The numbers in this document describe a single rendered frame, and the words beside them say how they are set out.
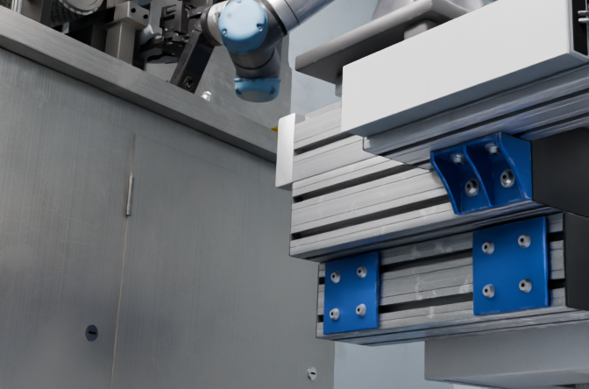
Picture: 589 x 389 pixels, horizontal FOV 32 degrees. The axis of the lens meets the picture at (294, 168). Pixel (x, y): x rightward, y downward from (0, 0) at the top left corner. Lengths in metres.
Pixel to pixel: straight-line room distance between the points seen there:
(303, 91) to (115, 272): 3.11
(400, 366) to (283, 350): 2.92
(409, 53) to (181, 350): 0.73
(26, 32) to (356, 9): 3.58
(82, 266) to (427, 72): 0.65
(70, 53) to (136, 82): 0.12
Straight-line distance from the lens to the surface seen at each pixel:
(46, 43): 1.39
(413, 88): 0.92
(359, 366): 4.45
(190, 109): 1.56
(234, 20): 1.58
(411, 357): 4.66
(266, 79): 1.70
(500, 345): 1.13
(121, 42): 1.84
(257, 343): 1.66
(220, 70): 2.61
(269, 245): 1.70
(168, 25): 1.89
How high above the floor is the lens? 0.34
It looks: 17 degrees up
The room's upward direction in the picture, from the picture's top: 3 degrees clockwise
